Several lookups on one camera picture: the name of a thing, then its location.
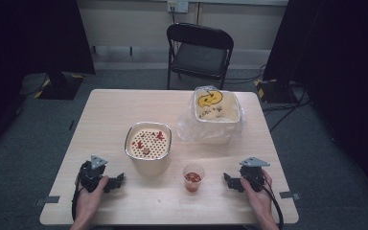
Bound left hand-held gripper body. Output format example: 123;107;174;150
77;155;109;194

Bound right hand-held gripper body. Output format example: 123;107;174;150
239;156;271;193

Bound person's left hand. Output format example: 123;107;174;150
75;175;109;223

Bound person's right hand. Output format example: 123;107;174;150
240;169;281;224

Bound metal container with perforated strainer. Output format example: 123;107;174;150
124;121;173;177

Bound clear plastic cup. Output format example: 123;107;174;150
182;164;206;193

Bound red food scraps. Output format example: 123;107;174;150
185;172;202;192
131;129;167;156

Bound grey tape strip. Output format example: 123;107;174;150
34;195;61;207
279;191;302;201

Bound beige trash bin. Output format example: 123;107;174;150
193;89;242;145

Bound clear plastic bin bag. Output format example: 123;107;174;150
176;84;247;144

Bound wooden table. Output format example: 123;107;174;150
38;88;300;226

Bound black stand base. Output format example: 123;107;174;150
33;72;85;101
253;78;303;104

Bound black folding chair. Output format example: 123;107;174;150
166;22;235;91

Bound black curtain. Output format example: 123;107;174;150
263;0;368;205
0;0;97;161

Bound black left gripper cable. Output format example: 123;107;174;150
71;180;81;222

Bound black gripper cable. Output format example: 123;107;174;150
71;180;81;222
262;176;285;230

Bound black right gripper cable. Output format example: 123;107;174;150
262;176;285;230

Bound black floor cables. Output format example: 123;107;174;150
226;63;312;132

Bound white wall socket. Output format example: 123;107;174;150
167;0;190;14

